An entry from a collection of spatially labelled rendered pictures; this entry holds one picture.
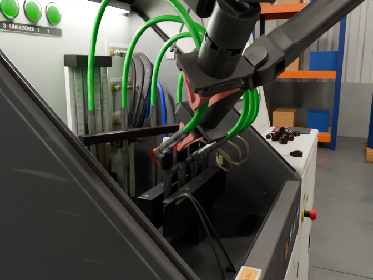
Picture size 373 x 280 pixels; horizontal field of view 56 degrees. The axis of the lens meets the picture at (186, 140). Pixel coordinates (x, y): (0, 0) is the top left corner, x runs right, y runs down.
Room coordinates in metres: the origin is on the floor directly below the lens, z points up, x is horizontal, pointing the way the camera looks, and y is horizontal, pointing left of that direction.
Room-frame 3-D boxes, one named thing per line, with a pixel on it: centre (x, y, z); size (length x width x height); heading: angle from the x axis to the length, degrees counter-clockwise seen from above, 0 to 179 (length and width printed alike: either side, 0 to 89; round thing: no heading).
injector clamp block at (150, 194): (0.87, 0.00, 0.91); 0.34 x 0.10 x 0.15; 156
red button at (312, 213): (1.06, -0.39, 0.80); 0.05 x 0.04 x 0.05; 156
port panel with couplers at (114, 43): (1.09, 0.19, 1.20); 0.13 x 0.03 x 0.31; 156
